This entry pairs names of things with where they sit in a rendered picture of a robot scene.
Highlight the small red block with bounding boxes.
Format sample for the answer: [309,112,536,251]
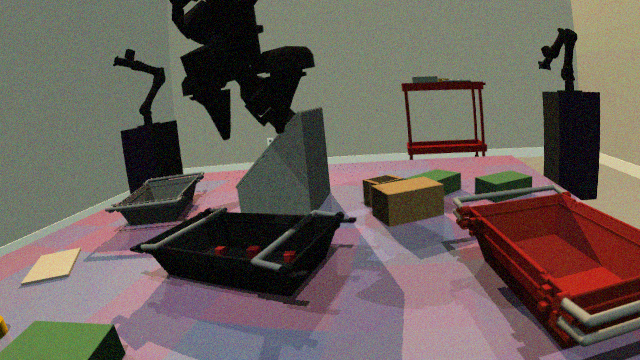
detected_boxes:
[214,246,228,256]
[246,246,261,259]
[283,251,297,263]

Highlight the green rectangular block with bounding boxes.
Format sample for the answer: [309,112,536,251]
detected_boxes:
[404,169,461,196]
[475,171,532,203]
[0,320,126,360]

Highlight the yellow short cylinder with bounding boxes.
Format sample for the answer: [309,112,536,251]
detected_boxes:
[0,316,8,339]

